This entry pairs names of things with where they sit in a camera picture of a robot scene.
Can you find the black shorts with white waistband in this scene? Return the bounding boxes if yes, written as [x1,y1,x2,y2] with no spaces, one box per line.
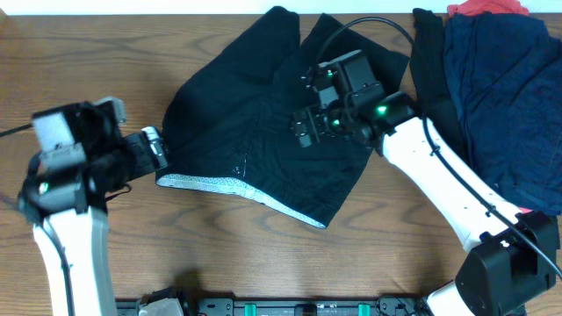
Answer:
[155,6,408,228]

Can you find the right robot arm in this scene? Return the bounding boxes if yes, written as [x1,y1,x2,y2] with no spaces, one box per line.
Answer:
[291,92,561,315]

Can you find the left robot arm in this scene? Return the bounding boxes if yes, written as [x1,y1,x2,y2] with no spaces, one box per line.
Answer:
[18,97,169,315]

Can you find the black garment under pile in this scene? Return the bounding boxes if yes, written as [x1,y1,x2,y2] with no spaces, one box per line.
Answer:
[410,8,468,162]

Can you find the red garment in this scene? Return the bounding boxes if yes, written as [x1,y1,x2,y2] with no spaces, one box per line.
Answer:
[447,0,530,17]

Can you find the navy blue garment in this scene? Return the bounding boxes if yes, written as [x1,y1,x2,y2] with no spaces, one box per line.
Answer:
[443,13,561,215]

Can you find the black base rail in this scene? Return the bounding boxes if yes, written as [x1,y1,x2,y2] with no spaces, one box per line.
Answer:
[117,287,432,316]

